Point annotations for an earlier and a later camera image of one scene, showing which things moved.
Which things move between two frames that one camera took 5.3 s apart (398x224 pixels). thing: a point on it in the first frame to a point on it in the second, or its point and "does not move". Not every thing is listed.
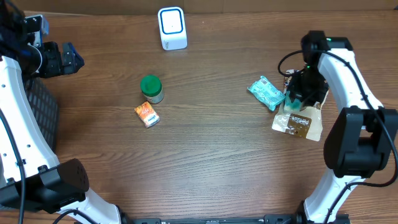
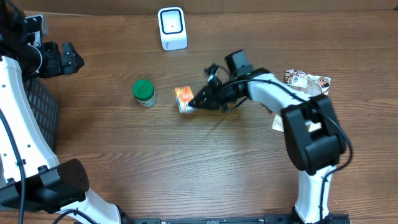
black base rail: [291, 218] does not move
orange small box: [147, 114] to [183, 94]
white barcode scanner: [172, 28] does not move
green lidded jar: [152, 88] to [143, 91]
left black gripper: [56, 67] does not move
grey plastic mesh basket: [46, 104] does not move
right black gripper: [310, 99] to [215, 100]
